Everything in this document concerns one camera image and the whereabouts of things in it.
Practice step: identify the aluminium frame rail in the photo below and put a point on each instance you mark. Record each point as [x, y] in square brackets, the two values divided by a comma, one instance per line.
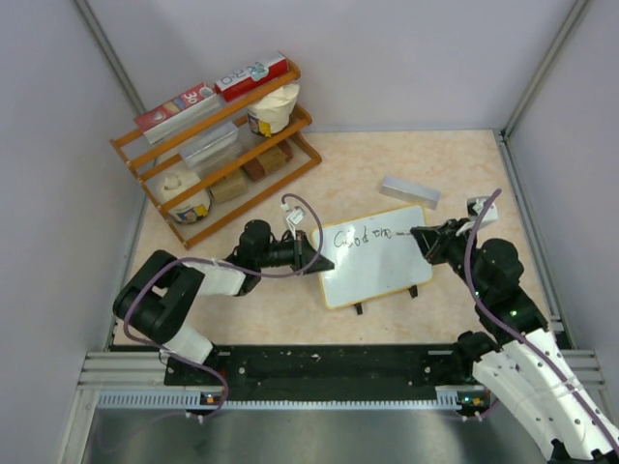
[123, 371]

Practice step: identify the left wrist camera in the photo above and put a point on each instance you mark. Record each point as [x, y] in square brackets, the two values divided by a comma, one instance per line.
[292, 217]

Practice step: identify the grey whiteboard eraser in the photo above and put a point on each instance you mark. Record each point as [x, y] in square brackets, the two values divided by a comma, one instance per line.
[410, 192]

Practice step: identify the white bag lower container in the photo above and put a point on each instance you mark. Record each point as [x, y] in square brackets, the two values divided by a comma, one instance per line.
[175, 182]

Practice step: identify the brown sponge block right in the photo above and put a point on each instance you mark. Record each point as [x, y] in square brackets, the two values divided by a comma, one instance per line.
[268, 162]

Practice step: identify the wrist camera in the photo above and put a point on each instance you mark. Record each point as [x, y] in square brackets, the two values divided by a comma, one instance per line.
[475, 207]
[292, 217]

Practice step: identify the white whiteboard yellow frame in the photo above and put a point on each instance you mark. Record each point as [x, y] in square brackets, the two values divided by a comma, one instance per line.
[370, 260]

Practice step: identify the black whiteboard foot right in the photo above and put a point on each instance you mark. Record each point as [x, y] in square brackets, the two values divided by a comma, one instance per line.
[413, 291]

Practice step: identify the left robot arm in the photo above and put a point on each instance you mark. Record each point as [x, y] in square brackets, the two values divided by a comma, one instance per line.
[158, 298]

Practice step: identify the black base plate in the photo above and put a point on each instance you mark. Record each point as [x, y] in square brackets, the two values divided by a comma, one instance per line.
[334, 372]

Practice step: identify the tan sponge block left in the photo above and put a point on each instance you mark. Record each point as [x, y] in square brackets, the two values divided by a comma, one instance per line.
[229, 187]

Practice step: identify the white bag container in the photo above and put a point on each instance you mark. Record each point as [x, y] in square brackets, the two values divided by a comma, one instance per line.
[175, 182]
[270, 114]

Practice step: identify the red white long box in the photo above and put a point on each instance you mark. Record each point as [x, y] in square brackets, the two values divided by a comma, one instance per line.
[239, 82]

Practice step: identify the clear plastic box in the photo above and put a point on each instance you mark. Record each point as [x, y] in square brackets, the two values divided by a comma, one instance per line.
[214, 149]

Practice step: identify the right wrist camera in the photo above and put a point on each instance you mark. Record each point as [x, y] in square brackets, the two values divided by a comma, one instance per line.
[475, 207]

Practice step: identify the red foil wrap box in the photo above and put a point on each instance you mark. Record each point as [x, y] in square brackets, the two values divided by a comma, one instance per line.
[158, 123]

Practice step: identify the orange wooden shelf rack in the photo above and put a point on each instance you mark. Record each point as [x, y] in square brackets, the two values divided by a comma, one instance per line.
[148, 162]

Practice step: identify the white bag upper container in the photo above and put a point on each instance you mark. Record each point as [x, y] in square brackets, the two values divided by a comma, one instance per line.
[270, 114]

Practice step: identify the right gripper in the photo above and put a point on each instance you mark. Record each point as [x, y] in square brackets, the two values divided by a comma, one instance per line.
[445, 234]

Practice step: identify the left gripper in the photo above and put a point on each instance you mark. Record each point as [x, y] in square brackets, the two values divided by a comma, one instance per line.
[302, 251]

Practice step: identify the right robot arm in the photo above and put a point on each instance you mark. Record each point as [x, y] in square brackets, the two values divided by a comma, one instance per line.
[516, 355]

